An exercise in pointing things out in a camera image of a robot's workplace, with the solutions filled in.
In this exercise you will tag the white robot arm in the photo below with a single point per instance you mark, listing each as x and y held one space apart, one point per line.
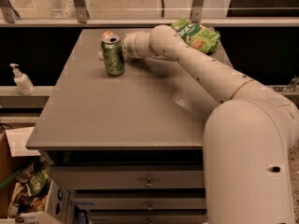
246 137

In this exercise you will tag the cardboard box with trash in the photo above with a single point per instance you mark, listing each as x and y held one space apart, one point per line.
24 182

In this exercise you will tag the orange fruit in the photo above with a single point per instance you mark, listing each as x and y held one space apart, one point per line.
106 33

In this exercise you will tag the grey drawer cabinet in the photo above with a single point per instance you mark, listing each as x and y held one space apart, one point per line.
129 147

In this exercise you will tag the white pump bottle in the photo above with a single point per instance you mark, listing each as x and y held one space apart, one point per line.
22 81

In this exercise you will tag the green soda can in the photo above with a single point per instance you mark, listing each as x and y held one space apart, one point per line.
113 55

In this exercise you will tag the white printed box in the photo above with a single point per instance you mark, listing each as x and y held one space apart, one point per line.
52 205

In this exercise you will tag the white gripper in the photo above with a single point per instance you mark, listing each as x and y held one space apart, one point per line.
128 46

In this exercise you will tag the green chip bag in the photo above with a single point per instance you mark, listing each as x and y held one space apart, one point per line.
197 35

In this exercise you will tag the metal railing frame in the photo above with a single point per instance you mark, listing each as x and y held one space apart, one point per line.
100 13

